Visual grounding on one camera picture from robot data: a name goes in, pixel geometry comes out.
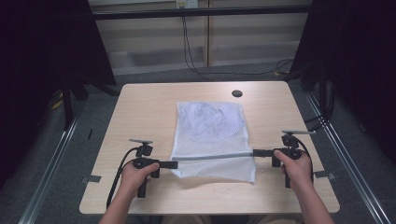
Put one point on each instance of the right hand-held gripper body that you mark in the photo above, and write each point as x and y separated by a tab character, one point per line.
291	146

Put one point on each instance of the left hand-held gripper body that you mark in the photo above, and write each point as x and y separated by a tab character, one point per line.
144	151

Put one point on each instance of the white mesh laundry bag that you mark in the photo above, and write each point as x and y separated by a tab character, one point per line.
214	130

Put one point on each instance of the person's right hand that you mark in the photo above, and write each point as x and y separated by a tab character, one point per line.
297	171

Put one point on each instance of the person's left hand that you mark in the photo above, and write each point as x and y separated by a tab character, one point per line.
134	179

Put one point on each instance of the grey tape strip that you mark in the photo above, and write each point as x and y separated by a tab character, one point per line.
325	174
91	179

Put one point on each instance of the black metal stand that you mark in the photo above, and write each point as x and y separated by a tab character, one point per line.
67	105

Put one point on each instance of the black curtain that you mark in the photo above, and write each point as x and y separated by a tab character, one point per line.
358	62
37	62

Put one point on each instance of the black horizontal bar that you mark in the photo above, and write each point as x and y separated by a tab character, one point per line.
202	12

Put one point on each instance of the metal floor rail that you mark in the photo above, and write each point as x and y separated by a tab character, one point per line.
49	171
348	161

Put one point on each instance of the white wall power outlet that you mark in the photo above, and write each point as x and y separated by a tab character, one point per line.
186	3

